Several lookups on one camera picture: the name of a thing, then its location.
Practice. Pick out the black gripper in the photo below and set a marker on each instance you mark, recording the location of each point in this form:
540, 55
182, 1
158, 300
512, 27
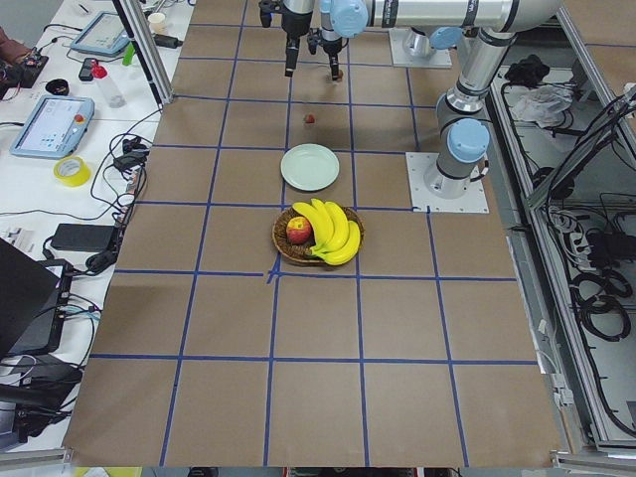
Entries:
331, 45
293, 27

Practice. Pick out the pale green plate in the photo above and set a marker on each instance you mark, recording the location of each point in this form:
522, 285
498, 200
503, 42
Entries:
309, 167

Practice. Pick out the paper cup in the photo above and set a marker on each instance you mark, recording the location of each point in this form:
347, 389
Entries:
157, 22

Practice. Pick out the green marker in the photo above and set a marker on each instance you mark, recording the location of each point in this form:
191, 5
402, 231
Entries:
128, 55

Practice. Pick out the red yellow apple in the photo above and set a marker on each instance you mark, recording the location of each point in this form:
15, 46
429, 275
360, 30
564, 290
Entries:
298, 230

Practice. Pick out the far blue teach pendant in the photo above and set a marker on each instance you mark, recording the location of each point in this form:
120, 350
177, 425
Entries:
105, 35

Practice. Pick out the blue teach pendant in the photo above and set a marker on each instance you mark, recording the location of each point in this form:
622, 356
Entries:
55, 127
105, 35

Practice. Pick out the yellow banana bunch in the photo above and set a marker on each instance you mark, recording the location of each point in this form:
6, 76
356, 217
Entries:
337, 238

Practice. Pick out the clear bottle red cap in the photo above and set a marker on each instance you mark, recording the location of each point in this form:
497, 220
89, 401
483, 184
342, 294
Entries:
109, 89

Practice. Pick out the black cloth bundle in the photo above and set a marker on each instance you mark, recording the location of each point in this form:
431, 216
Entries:
528, 72

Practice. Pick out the brown wicker basket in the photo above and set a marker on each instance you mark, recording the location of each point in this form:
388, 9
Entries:
295, 252

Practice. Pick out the black phone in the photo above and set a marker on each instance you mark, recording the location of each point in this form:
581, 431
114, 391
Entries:
85, 72

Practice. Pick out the white crumpled cloth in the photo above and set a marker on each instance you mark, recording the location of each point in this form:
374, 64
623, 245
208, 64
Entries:
544, 105

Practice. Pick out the black round bowl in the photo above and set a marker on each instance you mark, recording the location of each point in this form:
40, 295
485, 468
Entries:
57, 87

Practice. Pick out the near blue teach pendant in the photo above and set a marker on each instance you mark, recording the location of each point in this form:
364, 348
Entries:
55, 127

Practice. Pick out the yellow tape roll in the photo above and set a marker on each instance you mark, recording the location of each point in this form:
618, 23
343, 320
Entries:
72, 171

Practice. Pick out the black power adapter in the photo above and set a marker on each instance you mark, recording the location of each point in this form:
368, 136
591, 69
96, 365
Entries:
77, 237

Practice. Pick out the black laptop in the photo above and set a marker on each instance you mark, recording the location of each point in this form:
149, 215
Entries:
33, 296

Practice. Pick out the aluminium frame post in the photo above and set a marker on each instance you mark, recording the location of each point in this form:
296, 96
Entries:
138, 31

